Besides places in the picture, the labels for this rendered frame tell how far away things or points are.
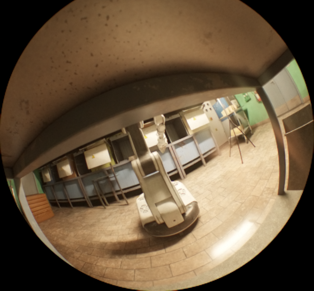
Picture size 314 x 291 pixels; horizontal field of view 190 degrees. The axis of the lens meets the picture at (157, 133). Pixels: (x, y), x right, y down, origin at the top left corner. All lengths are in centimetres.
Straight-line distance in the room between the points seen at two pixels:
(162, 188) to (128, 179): 145
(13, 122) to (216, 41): 29
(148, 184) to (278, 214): 87
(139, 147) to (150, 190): 34
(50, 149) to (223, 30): 27
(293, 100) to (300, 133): 323
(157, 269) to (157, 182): 72
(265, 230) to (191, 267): 45
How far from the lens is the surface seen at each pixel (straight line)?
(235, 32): 17
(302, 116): 120
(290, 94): 399
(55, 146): 15
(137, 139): 78
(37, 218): 308
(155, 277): 85
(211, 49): 15
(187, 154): 222
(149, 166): 69
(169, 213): 74
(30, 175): 485
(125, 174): 212
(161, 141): 92
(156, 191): 74
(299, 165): 89
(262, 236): 59
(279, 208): 68
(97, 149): 214
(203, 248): 84
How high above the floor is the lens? 76
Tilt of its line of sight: 11 degrees up
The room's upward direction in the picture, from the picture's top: 23 degrees counter-clockwise
